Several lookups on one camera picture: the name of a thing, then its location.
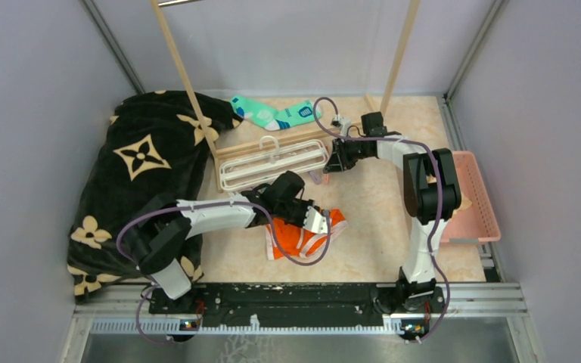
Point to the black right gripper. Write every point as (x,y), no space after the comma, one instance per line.
(338,160)

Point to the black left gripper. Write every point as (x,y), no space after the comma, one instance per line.
(305,203)

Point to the orange underwear white trim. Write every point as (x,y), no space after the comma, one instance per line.
(295,241)

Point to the white plastic clip hanger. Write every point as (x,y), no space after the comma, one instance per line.
(270,161)

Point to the wooden drying rack frame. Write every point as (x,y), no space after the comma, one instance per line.
(228,153)

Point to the pink perforated plastic basket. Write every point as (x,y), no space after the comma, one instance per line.
(477,224)

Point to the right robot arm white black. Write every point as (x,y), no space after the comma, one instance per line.
(430,190)

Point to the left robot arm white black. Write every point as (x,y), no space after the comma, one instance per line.
(154,239)

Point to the purple clothes peg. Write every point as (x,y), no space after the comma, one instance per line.
(317,179)

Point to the green patterned sock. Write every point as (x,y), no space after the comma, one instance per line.
(272,119)

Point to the beige cloth in basket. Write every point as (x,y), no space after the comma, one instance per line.
(465,203)

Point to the black floral blanket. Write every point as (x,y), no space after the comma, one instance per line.
(154,145)

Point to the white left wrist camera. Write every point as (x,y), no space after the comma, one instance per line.
(315,222)

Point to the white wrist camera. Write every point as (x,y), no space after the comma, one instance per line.
(315,222)
(343,124)

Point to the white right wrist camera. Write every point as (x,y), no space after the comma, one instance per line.
(343,124)

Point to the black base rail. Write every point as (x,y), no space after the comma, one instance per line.
(346,308)

